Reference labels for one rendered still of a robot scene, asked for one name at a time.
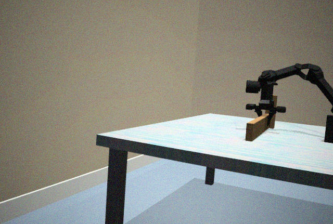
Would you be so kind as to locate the wooden board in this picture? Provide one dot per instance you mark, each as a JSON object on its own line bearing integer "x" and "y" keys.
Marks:
{"x": 256, "y": 127}

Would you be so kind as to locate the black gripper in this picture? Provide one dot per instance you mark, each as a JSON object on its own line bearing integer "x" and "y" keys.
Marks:
{"x": 273, "y": 110}

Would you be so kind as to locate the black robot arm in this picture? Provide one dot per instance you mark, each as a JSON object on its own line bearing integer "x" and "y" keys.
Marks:
{"x": 268, "y": 79}

